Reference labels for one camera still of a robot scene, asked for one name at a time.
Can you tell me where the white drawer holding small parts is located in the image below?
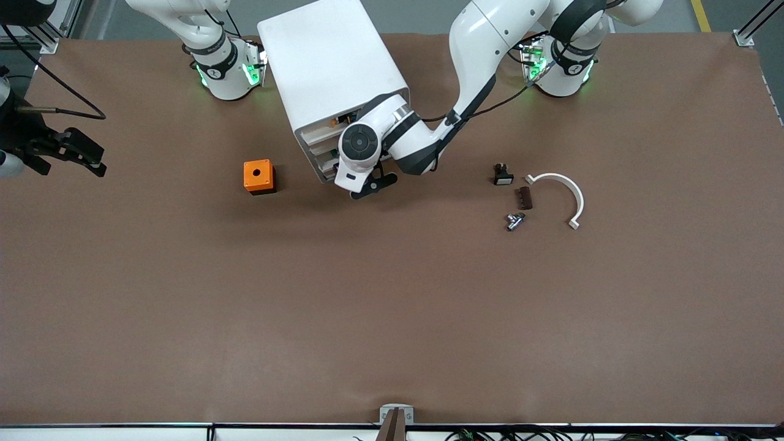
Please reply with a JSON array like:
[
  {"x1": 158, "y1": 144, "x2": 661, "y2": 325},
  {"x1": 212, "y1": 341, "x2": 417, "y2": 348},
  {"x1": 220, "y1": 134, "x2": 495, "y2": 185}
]
[{"x1": 300, "y1": 92, "x2": 406, "y2": 146}]

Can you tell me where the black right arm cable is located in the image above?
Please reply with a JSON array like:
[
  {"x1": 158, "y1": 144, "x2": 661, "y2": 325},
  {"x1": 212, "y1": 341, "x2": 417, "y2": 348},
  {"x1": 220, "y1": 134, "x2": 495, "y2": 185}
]
[{"x1": 0, "y1": 23, "x2": 107, "y2": 120}]

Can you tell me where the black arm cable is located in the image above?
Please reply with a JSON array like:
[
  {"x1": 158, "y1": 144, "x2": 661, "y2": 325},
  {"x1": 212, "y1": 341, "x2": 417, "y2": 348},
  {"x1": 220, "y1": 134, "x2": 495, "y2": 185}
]
[
  {"x1": 421, "y1": 61, "x2": 555, "y2": 122},
  {"x1": 0, "y1": 23, "x2": 107, "y2": 120}
]

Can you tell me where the aluminium frame profile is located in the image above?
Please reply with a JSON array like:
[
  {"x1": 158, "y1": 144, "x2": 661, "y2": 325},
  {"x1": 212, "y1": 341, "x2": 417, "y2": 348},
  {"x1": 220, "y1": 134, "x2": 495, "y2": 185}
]
[
  {"x1": 24, "y1": 0, "x2": 83, "y2": 55},
  {"x1": 733, "y1": 0, "x2": 784, "y2": 48}
]

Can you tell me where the orange button enclosure box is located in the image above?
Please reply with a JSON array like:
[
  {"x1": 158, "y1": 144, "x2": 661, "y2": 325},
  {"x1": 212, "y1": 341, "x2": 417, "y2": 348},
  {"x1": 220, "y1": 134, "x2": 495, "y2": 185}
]
[{"x1": 243, "y1": 159, "x2": 277, "y2": 195}]

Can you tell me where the white curved plastic arc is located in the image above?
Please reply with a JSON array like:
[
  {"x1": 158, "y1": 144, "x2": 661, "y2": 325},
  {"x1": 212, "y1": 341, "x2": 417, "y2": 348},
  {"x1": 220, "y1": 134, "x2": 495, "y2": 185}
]
[{"x1": 525, "y1": 173, "x2": 585, "y2": 230}]

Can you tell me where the white table edge rail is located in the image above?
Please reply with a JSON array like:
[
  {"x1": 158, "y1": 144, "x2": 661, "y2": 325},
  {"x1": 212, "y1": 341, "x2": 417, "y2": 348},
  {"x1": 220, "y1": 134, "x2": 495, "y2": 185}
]
[{"x1": 0, "y1": 423, "x2": 784, "y2": 441}]

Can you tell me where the grey metal bracket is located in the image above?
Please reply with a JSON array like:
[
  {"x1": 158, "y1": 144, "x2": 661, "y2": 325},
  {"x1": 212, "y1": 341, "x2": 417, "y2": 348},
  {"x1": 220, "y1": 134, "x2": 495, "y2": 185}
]
[{"x1": 379, "y1": 404, "x2": 415, "y2": 426}]

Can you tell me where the bundle of cables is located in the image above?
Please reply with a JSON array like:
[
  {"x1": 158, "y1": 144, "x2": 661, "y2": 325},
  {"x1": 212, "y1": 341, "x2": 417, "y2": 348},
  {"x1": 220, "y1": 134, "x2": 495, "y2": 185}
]
[{"x1": 447, "y1": 426, "x2": 784, "y2": 441}]

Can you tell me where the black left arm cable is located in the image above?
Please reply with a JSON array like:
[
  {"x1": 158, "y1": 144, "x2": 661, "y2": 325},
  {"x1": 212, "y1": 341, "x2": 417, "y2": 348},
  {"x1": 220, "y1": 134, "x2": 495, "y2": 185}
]
[{"x1": 421, "y1": 61, "x2": 555, "y2": 122}]

